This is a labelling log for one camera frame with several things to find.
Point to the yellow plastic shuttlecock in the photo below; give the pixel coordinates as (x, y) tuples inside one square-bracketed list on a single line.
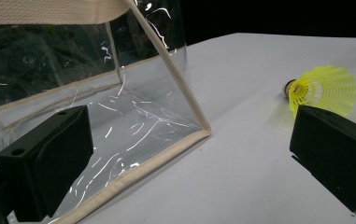
[(325, 90)]

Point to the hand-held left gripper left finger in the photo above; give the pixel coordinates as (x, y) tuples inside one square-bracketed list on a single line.
[(41, 155)]

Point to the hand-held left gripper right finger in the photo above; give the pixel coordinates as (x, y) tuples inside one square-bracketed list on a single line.
[(337, 149)]

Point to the clear plastic bag beige trim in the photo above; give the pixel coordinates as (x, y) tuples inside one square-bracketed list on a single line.
[(129, 102)]

